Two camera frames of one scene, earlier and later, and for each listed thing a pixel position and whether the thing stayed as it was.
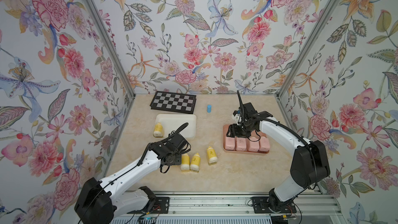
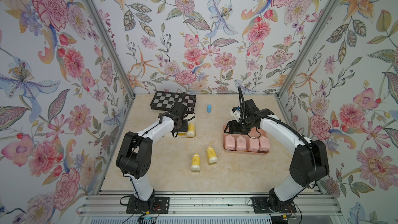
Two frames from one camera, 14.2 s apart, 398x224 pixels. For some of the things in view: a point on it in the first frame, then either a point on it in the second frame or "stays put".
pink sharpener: (254, 145) stays put
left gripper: (179, 161) -> (185, 126)
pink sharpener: (264, 144) stays put
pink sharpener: (241, 144) stays put
